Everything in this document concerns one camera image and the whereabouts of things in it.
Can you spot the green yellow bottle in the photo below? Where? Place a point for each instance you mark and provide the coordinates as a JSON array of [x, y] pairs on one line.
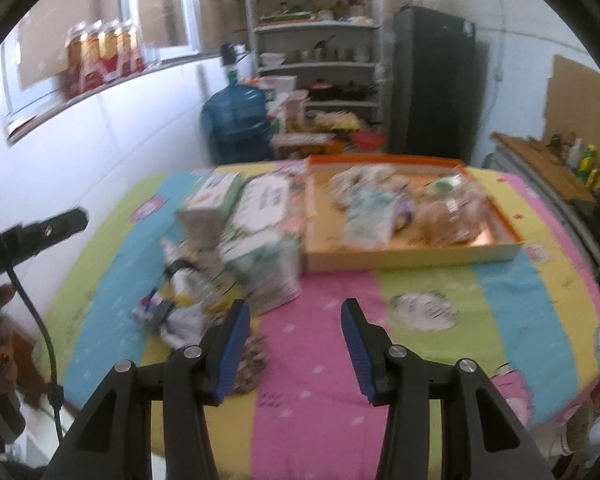
[[587, 162]]

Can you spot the floral patterned cloth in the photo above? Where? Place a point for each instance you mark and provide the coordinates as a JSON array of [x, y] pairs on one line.
[[252, 362]]

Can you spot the crumpled white cloth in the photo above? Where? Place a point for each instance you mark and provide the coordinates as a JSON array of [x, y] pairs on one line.
[[180, 322]]

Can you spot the pack of orange drink bottles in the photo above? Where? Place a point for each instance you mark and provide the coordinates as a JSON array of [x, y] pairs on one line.
[[105, 60]]

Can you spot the colourful striped cartoon tablecloth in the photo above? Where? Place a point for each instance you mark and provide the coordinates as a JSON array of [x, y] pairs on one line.
[[320, 355]]

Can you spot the pack of orange jars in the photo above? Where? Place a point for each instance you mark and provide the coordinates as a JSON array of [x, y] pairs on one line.
[[305, 145]]

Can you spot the cream teddy bear silver dress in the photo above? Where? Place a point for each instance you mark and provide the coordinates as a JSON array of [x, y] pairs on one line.
[[452, 222]]

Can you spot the green white tissue box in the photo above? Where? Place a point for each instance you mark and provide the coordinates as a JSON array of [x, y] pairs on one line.
[[207, 210]]

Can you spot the sliding window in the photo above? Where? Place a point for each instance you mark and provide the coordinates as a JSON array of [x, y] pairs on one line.
[[105, 5]]

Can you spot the dark bottle yellow label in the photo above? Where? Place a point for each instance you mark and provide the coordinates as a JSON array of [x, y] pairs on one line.
[[597, 179]]

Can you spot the red plastic basket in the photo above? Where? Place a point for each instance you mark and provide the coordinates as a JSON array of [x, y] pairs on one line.
[[367, 140]]

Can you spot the green metal shelf rack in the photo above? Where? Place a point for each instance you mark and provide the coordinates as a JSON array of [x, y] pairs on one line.
[[315, 27]]

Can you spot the dark grey fridge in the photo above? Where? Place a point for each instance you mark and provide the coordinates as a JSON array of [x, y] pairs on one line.
[[432, 85]]

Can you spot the blue water jug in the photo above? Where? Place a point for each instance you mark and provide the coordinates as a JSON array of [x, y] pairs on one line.
[[235, 120]]

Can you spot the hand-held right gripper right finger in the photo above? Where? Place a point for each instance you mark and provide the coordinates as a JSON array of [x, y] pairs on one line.
[[357, 350]]

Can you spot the black pot red lid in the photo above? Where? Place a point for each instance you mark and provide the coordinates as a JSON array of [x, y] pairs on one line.
[[321, 91]]

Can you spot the dark sauce bottle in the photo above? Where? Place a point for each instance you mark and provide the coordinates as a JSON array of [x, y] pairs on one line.
[[556, 145]]

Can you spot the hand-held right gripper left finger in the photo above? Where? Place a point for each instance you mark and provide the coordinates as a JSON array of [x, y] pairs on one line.
[[232, 350]]

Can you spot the teddy bear purple dress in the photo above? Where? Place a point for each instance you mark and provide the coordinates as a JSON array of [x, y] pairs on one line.
[[405, 212]]

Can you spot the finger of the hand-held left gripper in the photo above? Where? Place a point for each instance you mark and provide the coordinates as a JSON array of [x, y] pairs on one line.
[[40, 237]]

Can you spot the white plastic bottle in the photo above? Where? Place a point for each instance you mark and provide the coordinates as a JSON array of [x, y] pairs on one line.
[[575, 155]]

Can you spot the green white tissue packet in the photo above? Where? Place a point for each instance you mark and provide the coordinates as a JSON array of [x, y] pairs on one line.
[[369, 220]]

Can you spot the clear plastic bottle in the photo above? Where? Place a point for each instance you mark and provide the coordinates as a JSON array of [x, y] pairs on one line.
[[190, 280]]

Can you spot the white carton box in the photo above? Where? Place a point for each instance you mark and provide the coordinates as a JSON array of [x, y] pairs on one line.
[[277, 90]]

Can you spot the large white green tissue pack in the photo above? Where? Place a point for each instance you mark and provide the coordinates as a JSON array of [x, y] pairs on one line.
[[262, 272], [262, 205]]

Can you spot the green ball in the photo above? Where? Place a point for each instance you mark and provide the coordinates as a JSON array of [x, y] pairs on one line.
[[445, 186]]

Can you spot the pale plush toy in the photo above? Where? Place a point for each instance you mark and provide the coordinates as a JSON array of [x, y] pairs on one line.
[[365, 180]]

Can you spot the brown cardboard wall sheet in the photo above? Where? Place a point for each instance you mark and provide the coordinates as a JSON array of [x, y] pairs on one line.
[[580, 95]]

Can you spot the orange cardboard box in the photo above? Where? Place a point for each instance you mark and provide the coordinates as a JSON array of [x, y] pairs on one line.
[[405, 260]]

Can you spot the white bowl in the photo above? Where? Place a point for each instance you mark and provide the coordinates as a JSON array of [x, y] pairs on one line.
[[272, 59]]

